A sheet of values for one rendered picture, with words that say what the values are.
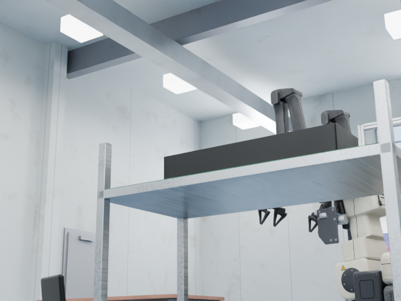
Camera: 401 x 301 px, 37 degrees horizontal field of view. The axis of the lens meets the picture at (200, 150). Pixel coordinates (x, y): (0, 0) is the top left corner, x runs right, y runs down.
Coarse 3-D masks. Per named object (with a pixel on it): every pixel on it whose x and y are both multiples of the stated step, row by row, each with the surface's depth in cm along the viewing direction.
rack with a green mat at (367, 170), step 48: (384, 96) 140; (384, 144) 137; (144, 192) 174; (192, 192) 175; (240, 192) 176; (288, 192) 176; (336, 192) 177; (384, 192) 135; (96, 240) 180; (96, 288) 175
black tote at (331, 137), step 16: (320, 128) 161; (336, 128) 159; (240, 144) 175; (256, 144) 172; (272, 144) 169; (288, 144) 166; (304, 144) 163; (320, 144) 160; (336, 144) 158; (352, 144) 168; (176, 160) 187; (192, 160) 183; (208, 160) 180; (224, 160) 177; (240, 160) 173; (256, 160) 171; (272, 160) 168; (176, 176) 185
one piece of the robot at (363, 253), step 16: (352, 208) 265; (368, 208) 260; (384, 208) 262; (352, 224) 265; (368, 224) 261; (352, 240) 259; (368, 240) 259; (384, 240) 269; (352, 256) 257; (368, 256) 254; (336, 272) 261; (352, 272) 256; (352, 288) 254
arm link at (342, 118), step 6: (330, 114) 315; (336, 114) 312; (342, 114) 310; (348, 114) 314; (330, 120) 316; (336, 120) 312; (342, 120) 310; (348, 120) 312; (342, 126) 310; (348, 126) 310
